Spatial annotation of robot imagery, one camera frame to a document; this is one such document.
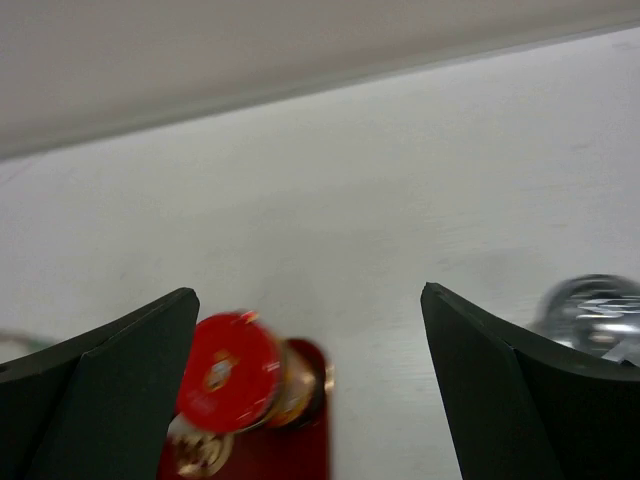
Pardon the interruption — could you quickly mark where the red-capped sauce jar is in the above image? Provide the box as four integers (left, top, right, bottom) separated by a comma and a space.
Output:
177, 310, 325, 433

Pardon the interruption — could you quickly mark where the red lacquer tray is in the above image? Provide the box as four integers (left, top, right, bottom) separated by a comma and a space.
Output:
156, 338, 335, 480

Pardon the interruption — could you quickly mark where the grey-capped salt shaker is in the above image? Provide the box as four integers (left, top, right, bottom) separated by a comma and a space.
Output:
530, 274, 639, 367

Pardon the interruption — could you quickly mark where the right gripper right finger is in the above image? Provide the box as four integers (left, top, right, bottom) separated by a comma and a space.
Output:
420, 283, 639, 479

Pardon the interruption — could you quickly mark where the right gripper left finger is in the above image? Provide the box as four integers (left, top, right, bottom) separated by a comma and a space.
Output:
1, 287, 200, 479

